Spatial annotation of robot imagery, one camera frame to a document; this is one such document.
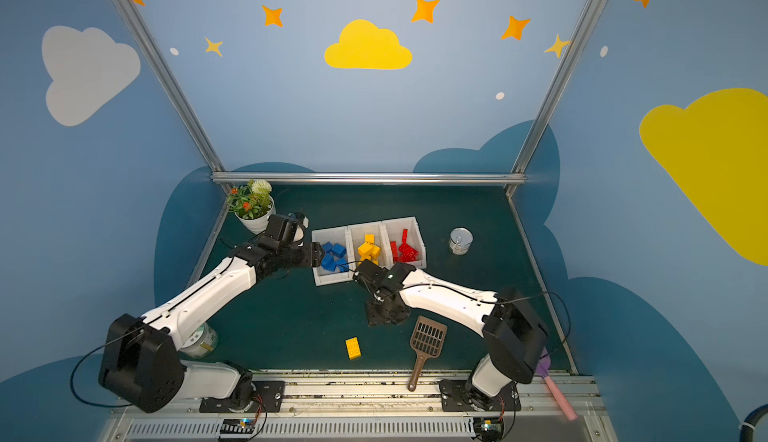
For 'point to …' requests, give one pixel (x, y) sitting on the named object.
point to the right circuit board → (489, 428)
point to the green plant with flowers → (252, 200)
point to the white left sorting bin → (341, 236)
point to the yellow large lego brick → (366, 249)
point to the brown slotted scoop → (426, 342)
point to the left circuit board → (237, 428)
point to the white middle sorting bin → (355, 238)
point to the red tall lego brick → (407, 254)
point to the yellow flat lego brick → (353, 348)
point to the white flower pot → (256, 225)
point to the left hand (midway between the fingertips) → (313, 250)
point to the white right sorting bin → (394, 231)
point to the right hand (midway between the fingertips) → (379, 318)
